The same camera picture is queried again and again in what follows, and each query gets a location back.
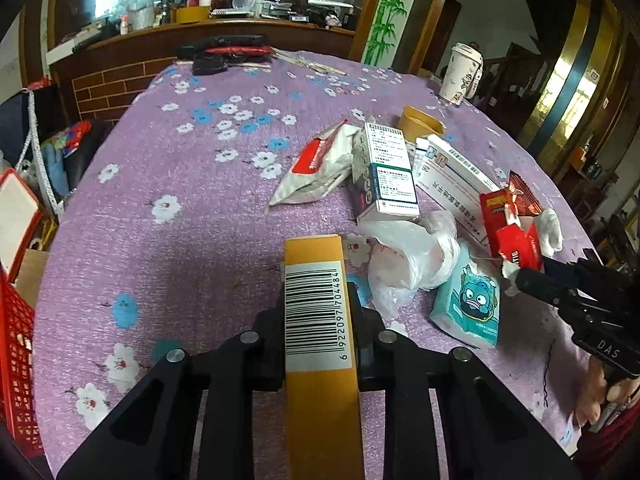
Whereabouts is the white tissue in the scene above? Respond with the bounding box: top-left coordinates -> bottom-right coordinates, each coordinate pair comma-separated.
534,208 -> 564,258

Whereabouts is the red cigarette pack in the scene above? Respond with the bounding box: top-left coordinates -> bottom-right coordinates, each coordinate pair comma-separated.
480,188 -> 542,271

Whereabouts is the teal cartoon tissue pack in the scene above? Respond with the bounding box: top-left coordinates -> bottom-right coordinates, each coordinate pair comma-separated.
428,240 -> 501,349

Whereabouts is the white plastic bag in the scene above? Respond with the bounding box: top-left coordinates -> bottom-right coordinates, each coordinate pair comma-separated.
359,210 -> 460,320

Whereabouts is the long orange barcode box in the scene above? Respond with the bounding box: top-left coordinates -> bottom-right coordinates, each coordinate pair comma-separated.
284,234 -> 364,479

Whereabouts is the green white medicine box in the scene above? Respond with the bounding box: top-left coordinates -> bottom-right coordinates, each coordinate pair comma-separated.
350,122 -> 420,222

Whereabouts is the white red foil pouch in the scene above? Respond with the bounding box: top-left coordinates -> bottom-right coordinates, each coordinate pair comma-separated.
268,120 -> 361,207

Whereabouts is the dark red snack wrapper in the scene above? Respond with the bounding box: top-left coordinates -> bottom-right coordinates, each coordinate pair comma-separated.
508,171 -> 542,217

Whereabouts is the red knit sleeve forearm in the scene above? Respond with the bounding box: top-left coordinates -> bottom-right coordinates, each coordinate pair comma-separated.
573,403 -> 639,479

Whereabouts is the person's right hand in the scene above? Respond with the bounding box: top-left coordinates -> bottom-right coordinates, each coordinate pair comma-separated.
575,356 -> 639,427

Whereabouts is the red mesh waste basket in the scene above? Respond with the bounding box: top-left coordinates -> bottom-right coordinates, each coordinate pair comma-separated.
0,271 -> 43,458

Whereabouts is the yellow round lid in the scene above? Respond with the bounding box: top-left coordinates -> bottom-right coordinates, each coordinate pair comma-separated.
397,106 -> 445,143

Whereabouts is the cardboard box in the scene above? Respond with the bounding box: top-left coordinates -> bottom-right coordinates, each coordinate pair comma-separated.
14,249 -> 49,308

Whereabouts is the purple floral tablecloth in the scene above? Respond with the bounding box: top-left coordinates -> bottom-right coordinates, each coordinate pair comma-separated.
34,56 -> 590,470

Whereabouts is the white floral lidded cup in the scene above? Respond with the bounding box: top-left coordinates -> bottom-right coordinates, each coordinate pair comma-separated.
439,42 -> 484,106

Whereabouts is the red framed white board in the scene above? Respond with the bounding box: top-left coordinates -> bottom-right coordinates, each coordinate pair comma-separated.
0,168 -> 44,282

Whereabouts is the wooden chopsticks bundle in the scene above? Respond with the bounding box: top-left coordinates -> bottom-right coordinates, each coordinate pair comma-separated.
271,49 -> 347,76

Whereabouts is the dark blue bag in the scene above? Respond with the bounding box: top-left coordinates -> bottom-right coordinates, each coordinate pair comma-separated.
0,81 -> 66,172

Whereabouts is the brick pattern wooden counter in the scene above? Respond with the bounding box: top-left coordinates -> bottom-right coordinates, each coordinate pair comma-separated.
51,18 -> 355,124

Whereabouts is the black red folded umbrella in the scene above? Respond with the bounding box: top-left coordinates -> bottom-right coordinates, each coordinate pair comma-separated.
177,35 -> 272,76

